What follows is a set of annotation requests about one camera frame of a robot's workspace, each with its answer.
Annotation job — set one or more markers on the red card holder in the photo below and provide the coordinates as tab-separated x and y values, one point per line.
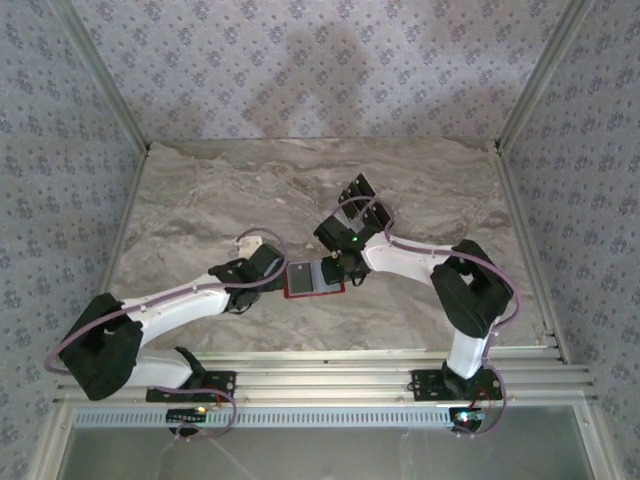
316	277

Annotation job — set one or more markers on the black VIP card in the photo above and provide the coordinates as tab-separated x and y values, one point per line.
301	280
356	194
377	220
364	184
352	212
384	210

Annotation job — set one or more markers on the black card holder tray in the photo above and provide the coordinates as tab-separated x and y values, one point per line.
367	207

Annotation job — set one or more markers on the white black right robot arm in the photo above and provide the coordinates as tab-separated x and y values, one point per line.
400	262

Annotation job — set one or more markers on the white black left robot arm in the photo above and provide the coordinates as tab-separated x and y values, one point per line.
180	312

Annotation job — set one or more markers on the small circuit board with LED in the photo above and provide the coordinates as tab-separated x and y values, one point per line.
185	415
467	417

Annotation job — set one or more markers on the grey metal sheet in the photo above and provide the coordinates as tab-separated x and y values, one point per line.
350	455

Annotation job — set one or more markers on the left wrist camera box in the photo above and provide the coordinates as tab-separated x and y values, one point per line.
247	247

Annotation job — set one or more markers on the aluminium mounting rail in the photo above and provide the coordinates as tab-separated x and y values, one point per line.
325	380

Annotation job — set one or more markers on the aluminium side rail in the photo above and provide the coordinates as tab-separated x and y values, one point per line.
121	235
515	200

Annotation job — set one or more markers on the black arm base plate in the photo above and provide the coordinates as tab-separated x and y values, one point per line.
425	387
160	395

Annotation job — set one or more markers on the aluminium frame post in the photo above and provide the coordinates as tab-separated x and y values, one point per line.
106	75
542	75

